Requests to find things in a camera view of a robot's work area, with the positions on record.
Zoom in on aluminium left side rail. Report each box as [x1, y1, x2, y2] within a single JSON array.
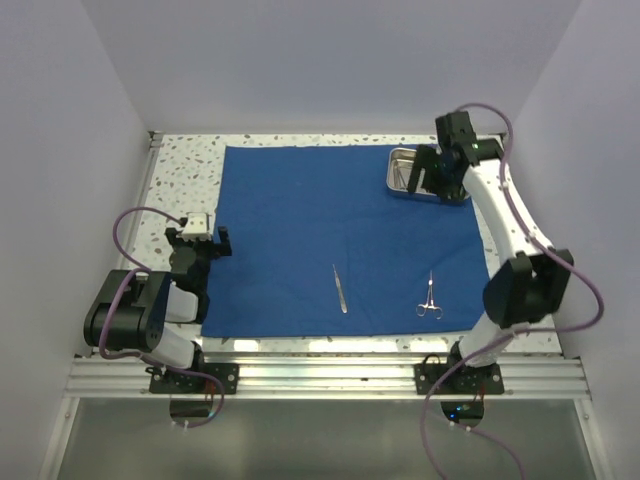
[[119, 131, 165, 265]]

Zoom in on stainless steel instrument tray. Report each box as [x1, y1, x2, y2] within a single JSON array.
[[386, 147, 471, 204]]

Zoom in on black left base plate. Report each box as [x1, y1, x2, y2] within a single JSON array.
[[145, 363, 240, 395]]

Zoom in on silver surgical forceps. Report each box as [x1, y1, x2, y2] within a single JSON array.
[[416, 271, 443, 320]]

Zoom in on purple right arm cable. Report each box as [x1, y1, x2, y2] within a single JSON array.
[[418, 102, 605, 480]]

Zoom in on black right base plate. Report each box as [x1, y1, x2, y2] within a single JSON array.
[[413, 354, 505, 396]]

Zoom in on silver scalpel handle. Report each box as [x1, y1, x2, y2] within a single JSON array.
[[332, 264, 348, 314]]

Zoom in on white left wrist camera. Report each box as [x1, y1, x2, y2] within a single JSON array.
[[180, 212, 211, 241]]

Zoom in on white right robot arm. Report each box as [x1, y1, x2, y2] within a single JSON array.
[[408, 108, 574, 395]]

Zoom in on aluminium front rail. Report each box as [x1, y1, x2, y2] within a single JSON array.
[[63, 352, 591, 400]]

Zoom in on aluminium rail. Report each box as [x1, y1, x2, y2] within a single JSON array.
[[119, 131, 165, 265], [63, 352, 591, 400]]

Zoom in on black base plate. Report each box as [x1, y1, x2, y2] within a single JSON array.
[[145, 363, 240, 395], [413, 354, 505, 396]]

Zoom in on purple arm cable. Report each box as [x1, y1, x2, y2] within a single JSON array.
[[98, 207, 226, 432], [418, 102, 605, 480]]

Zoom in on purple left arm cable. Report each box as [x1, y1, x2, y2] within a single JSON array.
[[98, 207, 226, 432]]

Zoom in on blue surgical cloth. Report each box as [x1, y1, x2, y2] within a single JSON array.
[[202, 146, 489, 338]]

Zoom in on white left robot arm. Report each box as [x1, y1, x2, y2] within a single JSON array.
[[83, 227, 232, 393]]

